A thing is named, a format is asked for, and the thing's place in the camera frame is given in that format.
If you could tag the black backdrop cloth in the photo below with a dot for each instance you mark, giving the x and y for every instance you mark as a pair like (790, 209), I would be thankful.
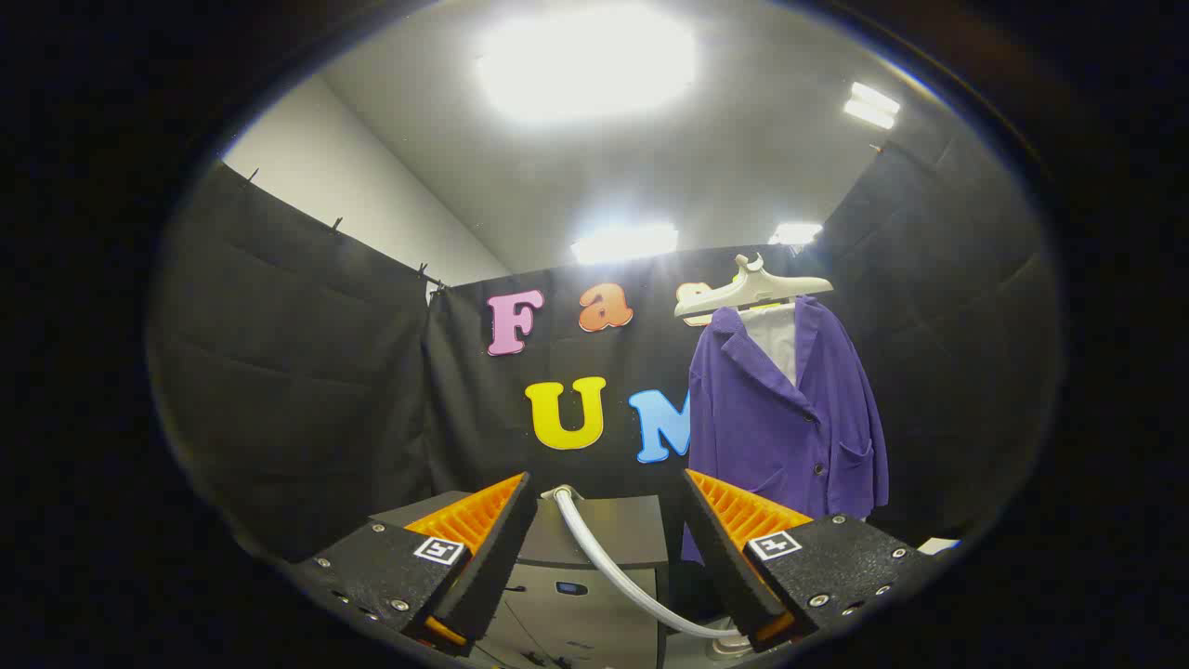
(307, 372)

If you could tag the cream clothes hanger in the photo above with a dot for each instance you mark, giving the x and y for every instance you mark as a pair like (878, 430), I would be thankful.
(743, 290)

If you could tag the grey cabinet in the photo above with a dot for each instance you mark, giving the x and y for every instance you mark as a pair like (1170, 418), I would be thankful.
(641, 539)

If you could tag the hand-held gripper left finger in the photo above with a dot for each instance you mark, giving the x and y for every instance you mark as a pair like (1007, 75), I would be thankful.
(492, 567)

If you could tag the white floor board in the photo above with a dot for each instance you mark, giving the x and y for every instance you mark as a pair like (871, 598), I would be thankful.
(938, 545)

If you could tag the purple jacket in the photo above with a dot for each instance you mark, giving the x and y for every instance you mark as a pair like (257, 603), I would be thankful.
(790, 427)

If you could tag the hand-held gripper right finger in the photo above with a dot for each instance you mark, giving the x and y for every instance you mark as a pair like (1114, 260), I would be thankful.
(725, 567)

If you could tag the white torso form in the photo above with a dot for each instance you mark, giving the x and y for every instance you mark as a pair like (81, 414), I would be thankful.
(776, 339)

